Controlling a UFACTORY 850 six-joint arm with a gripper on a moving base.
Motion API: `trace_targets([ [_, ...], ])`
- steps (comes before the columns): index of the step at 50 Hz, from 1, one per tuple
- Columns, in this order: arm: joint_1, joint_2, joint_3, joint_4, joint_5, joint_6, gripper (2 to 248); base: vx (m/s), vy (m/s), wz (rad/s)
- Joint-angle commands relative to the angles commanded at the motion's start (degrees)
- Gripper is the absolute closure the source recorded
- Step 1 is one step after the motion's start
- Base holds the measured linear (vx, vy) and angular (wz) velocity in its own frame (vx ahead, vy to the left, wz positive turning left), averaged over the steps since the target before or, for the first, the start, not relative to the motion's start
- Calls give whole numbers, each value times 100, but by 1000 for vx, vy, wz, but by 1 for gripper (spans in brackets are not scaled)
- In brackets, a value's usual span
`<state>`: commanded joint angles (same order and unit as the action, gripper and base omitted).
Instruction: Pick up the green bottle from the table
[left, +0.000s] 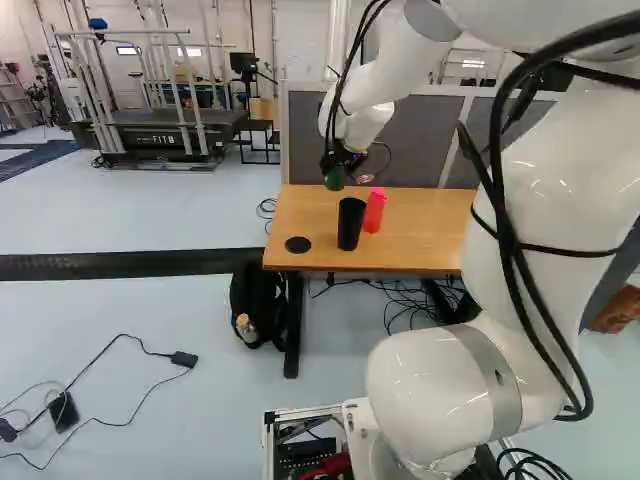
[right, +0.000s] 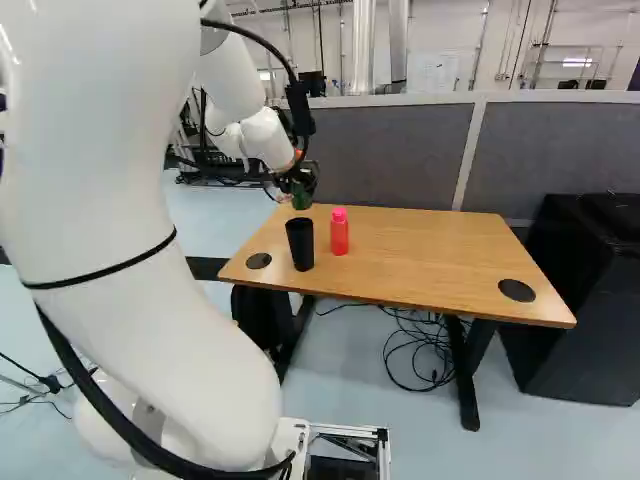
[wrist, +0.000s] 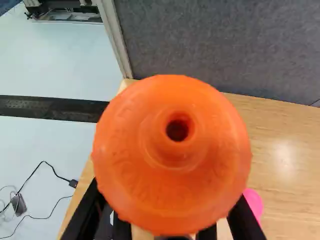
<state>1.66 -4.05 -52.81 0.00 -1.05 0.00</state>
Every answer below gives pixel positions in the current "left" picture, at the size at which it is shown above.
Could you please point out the black tall cup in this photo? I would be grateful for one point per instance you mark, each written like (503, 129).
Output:
(350, 225)

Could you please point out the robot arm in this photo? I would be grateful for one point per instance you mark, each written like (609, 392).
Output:
(550, 200)

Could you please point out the grey partition panel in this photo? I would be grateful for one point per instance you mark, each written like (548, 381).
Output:
(425, 140)

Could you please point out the pink bottle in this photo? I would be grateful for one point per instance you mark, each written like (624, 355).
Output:
(375, 212)

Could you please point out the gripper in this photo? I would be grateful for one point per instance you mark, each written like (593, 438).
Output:
(334, 158)

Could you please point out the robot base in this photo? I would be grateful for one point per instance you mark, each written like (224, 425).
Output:
(305, 440)

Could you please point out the wooden table with black legs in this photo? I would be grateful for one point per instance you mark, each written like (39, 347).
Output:
(400, 240)

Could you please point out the black backpack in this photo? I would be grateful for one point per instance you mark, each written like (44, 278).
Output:
(265, 305)

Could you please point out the black power adapter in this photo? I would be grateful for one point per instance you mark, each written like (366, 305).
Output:
(183, 359)

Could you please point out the clear bottle with pale cap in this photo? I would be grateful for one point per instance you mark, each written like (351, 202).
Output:
(246, 330)

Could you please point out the large treadmill with white rails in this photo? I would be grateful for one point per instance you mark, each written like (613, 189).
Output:
(150, 130)

